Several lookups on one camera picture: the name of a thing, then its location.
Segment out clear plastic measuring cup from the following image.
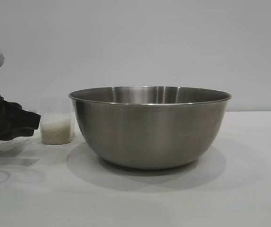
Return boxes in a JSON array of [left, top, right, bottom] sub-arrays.
[[39, 94, 76, 144]]

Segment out white rice grains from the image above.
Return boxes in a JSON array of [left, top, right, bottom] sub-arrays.
[[40, 113, 76, 144]]

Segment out large stainless steel bowl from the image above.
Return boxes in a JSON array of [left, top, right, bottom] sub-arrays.
[[68, 86, 232, 170]]

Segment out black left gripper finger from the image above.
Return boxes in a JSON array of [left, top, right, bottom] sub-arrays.
[[21, 109, 42, 131], [0, 127, 35, 141]]

